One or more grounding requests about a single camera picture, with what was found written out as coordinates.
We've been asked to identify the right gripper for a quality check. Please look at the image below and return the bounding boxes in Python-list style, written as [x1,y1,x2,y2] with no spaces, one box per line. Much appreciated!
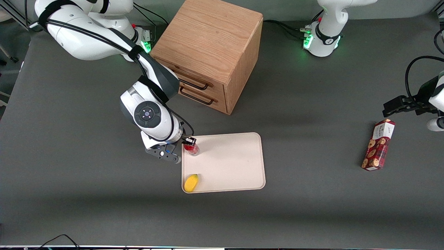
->
[140,130,197,152]

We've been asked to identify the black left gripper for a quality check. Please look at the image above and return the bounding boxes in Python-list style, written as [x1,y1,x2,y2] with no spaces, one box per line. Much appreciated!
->
[382,76,439,118]

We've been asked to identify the beige plastic tray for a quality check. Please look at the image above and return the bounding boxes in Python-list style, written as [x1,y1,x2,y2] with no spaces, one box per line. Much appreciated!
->
[181,132,266,194]

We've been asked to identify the yellow toy mango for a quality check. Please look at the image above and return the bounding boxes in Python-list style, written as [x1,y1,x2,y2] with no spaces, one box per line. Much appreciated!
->
[184,174,200,193]

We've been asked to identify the red cookie box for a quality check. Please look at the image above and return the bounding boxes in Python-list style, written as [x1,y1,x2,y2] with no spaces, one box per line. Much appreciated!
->
[361,119,396,172]

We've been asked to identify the wooden drawer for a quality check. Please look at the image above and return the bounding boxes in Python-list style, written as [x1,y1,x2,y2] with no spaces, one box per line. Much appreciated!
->
[154,58,227,100]
[178,83,228,115]

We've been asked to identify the wooden drawer cabinet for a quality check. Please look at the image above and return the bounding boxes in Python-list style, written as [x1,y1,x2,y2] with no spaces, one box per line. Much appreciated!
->
[150,0,264,115]

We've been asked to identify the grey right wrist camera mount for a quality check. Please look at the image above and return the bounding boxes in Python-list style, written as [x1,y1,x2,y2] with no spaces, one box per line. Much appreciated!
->
[145,144,182,165]

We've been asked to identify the black looped cable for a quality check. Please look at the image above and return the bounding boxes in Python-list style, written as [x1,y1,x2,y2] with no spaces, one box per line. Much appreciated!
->
[405,55,444,105]

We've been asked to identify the black metal drawer handle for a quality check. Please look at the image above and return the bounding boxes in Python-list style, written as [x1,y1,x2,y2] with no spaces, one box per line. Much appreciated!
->
[178,78,210,91]
[179,86,214,106]

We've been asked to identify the short black cable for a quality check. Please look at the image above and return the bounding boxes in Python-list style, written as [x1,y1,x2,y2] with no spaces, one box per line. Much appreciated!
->
[433,27,444,55]

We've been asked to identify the black cable at right arm base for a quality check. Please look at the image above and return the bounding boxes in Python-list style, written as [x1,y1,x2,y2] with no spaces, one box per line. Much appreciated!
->
[133,3,170,27]

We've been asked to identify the black cable at arm base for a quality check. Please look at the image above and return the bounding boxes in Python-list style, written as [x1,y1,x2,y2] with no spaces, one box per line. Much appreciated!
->
[263,19,313,39]
[133,3,170,27]

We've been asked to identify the black cable at left arm base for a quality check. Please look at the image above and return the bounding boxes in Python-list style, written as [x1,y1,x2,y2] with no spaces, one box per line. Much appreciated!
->
[263,19,313,39]

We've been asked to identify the black cable along right arm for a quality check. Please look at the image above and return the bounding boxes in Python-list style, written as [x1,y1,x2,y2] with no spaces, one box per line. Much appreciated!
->
[29,19,195,136]

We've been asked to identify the thin black cable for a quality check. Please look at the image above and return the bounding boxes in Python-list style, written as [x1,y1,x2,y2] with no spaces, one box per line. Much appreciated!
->
[34,234,81,250]

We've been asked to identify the aluminium frame bar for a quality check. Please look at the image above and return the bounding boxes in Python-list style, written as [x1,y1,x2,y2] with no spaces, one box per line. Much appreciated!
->
[0,0,36,32]

